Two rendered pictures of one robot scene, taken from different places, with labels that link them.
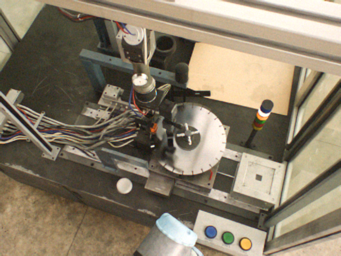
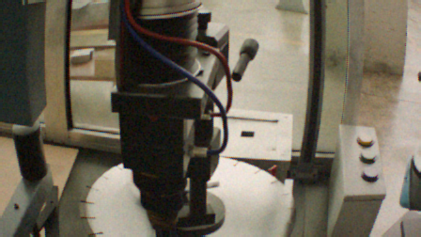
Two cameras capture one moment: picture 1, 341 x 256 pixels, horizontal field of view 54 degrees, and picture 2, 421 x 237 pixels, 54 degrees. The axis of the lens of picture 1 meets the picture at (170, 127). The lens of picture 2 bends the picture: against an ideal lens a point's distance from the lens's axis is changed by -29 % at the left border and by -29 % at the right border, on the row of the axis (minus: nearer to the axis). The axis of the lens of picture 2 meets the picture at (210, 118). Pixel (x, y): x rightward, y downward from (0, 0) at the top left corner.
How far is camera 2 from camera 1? 1.22 m
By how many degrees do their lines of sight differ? 71
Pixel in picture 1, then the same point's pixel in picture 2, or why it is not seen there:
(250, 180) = (257, 143)
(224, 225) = (352, 163)
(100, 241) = not seen: outside the picture
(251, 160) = not seen: hidden behind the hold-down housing
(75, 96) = not seen: outside the picture
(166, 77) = (27, 196)
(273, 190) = (267, 117)
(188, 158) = (250, 206)
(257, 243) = (357, 131)
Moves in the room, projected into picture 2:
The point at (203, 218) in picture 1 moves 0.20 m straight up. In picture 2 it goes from (355, 186) to (374, 93)
